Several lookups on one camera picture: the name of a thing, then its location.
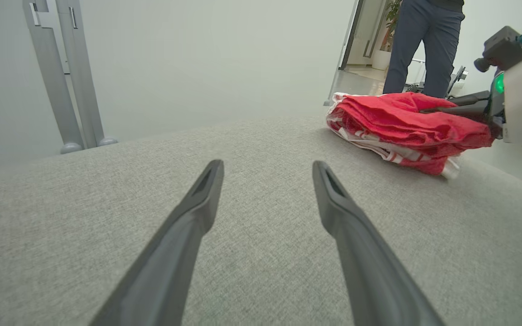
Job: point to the person in dark trousers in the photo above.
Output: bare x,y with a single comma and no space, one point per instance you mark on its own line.
424,45

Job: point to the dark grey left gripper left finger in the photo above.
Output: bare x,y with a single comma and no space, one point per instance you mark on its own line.
161,262

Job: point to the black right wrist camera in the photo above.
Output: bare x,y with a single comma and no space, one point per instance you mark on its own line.
503,47

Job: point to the grey glass door frame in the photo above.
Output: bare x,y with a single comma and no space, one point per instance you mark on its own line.
345,54

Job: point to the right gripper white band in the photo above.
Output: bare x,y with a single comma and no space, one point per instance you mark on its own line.
519,104

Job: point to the red basketball jersey black print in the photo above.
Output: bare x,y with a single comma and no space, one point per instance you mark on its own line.
428,165

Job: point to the green potted plant white pot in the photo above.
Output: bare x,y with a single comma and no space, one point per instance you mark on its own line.
385,54

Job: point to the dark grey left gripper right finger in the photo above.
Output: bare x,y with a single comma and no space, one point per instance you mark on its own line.
369,271

